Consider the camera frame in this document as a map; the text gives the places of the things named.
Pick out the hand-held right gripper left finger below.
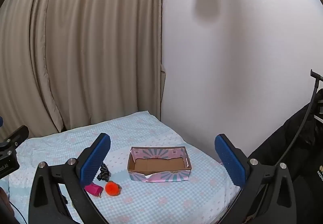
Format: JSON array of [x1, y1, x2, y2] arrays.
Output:
[[28, 133, 111, 224]]

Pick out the beige curtain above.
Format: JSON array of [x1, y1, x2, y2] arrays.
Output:
[[0, 0, 167, 142]]

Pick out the black curved stand rod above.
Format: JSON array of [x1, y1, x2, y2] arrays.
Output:
[[278, 69, 323, 167]]

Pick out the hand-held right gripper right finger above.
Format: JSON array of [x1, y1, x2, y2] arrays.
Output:
[[214, 134, 297, 224]]

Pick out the black jacket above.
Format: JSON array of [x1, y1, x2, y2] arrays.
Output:
[[248, 88, 323, 224]]

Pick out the black patterned scrunchie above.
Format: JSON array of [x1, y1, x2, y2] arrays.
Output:
[[96, 163, 112, 181]]

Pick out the pink and blue cardboard box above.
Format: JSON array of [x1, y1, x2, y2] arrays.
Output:
[[127, 146, 193, 183]]

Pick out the thin black cable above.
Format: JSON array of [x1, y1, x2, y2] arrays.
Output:
[[9, 202, 27, 224]]

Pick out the blue checkered blanket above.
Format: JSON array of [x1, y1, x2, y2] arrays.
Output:
[[7, 111, 241, 224]]

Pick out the pink fabric pouch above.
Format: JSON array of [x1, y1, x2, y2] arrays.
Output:
[[84, 183, 104, 198]]

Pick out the orange fluffy pompom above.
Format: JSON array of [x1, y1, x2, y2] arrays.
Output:
[[105, 181, 122, 197]]

